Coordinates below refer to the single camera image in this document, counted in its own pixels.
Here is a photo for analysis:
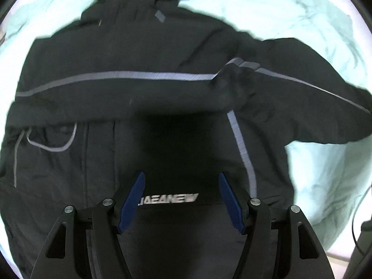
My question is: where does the black jacket with grey stripes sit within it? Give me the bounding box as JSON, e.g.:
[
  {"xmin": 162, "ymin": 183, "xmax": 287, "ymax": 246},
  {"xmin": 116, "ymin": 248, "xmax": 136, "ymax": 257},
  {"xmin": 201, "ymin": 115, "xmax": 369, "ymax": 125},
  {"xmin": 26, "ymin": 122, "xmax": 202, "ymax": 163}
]
[{"xmin": 0, "ymin": 0, "xmax": 372, "ymax": 279}]

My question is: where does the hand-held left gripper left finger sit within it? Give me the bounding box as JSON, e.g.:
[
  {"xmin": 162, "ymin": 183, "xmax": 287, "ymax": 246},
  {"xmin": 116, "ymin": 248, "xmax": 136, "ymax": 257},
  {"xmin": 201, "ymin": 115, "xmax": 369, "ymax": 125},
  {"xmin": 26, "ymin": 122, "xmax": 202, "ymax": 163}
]
[{"xmin": 30, "ymin": 171, "xmax": 146, "ymax": 279}]

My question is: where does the light green bed sheet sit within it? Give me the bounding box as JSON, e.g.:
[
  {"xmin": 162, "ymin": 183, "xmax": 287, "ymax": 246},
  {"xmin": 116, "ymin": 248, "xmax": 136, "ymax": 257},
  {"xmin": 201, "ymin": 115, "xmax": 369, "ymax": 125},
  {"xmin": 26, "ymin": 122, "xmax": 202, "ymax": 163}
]
[{"xmin": 0, "ymin": 0, "xmax": 372, "ymax": 265}]

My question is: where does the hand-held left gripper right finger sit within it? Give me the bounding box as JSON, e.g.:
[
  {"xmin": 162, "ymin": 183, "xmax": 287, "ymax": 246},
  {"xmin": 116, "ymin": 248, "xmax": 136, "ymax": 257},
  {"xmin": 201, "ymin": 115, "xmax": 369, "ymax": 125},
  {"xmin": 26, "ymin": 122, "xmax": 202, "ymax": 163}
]
[{"xmin": 218, "ymin": 171, "xmax": 335, "ymax": 279}]

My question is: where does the black cable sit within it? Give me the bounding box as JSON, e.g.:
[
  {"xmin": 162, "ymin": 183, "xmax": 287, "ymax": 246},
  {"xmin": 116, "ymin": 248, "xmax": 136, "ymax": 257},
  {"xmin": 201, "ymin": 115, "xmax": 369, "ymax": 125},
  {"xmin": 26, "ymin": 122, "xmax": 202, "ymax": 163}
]
[{"xmin": 350, "ymin": 184, "xmax": 372, "ymax": 253}]

